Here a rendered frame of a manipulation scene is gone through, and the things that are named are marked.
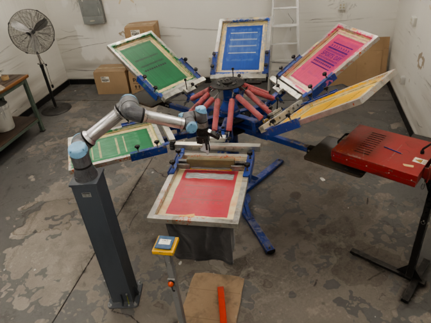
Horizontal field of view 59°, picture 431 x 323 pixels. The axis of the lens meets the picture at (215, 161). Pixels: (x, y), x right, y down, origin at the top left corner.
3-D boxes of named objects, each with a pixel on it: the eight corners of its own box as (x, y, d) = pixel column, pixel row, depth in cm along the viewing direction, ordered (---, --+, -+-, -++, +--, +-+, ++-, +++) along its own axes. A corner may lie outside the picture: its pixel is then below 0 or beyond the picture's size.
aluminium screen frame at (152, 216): (238, 229, 233) (238, 223, 230) (147, 222, 245) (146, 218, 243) (253, 158, 297) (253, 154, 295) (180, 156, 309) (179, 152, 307)
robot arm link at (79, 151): (72, 170, 240) (65, 152, 232) (73, 159, 251) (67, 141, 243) (92, 166, 241) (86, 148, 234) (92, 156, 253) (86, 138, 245)
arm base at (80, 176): (71, 183, 245) (67, 170, 240) (79, 170, 258) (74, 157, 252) (94, 182, 244) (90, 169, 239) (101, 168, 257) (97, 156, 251)
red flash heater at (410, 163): (442, 158, 266) (447, 143, 260) (420, 192, 239) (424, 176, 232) (357, 135, 302) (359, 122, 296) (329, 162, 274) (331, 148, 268)
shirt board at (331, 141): (382, 159, 294) (383, 150, 290) (359, 186, 270) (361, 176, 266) (244, 118, 373) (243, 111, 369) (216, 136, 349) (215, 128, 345)
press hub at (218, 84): (252, 212, 388) (246, 86, 315) (214, 210, 396) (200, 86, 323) (256, 189, 420) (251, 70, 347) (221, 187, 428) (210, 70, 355)
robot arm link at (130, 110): (123, 106, 228) (201, 122, 245) (122, 99, 237) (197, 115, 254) (119, 123, 233) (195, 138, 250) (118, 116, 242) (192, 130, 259)
